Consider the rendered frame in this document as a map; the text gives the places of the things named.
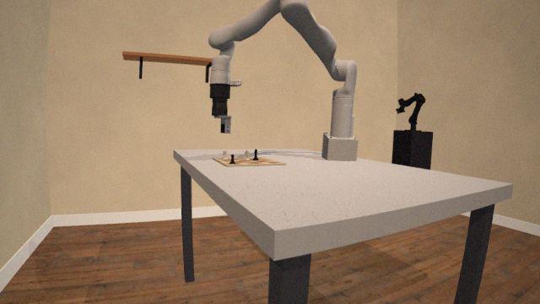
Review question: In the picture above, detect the brown and cream chessboard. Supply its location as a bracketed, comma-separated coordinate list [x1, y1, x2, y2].
[213, 157, 286, 167]

